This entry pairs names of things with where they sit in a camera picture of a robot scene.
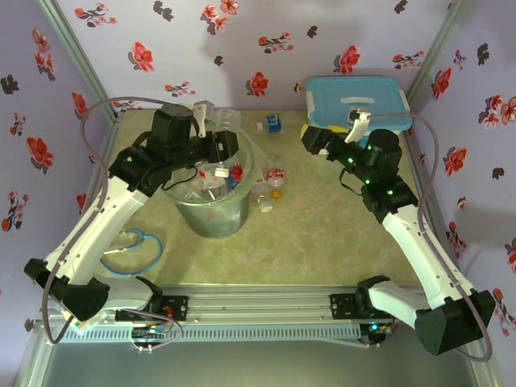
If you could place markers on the aluminium corner post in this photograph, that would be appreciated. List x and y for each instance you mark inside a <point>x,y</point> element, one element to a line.
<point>439,40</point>
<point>75,48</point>

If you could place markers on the clear box with colourful contents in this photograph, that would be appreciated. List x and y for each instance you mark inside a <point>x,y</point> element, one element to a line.
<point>78,325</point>

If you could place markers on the small circuit board with LEDs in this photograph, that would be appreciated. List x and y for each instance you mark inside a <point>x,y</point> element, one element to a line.
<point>151,332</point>
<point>375,327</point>

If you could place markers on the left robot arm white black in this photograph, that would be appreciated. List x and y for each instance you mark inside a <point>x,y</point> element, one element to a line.
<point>101,230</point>

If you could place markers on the small clear bottle white cap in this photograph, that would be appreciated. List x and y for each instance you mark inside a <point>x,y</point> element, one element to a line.
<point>266,207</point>

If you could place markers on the crushed clear bottle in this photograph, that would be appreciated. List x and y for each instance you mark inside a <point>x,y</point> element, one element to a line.
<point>230,119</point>

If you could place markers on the blue label bottle white cap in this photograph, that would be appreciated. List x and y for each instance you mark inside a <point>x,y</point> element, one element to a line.
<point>274,123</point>

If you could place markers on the crushed red label bottle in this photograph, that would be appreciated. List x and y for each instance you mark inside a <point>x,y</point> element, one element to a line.
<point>276,174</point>

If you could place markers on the clear plastic bin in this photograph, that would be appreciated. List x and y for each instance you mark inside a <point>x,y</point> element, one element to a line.
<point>217,221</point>

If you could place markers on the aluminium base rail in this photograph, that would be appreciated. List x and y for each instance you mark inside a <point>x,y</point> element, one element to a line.
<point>258,306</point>

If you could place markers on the white storage box blue lid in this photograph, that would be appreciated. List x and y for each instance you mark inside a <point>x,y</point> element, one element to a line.
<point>330,96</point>

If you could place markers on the clear bottle orange cap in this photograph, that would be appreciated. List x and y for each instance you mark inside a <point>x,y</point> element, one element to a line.
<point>276,194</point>

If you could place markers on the blue stethoscope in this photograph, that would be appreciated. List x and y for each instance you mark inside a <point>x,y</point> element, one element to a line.
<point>161,249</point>

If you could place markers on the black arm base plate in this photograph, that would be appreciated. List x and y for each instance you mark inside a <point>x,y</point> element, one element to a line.
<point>177,308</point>
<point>342,308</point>

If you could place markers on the red white label bottle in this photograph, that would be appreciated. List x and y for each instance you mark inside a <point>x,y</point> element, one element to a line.
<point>207,176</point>

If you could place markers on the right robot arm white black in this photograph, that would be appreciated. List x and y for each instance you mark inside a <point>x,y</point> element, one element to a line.
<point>423,250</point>

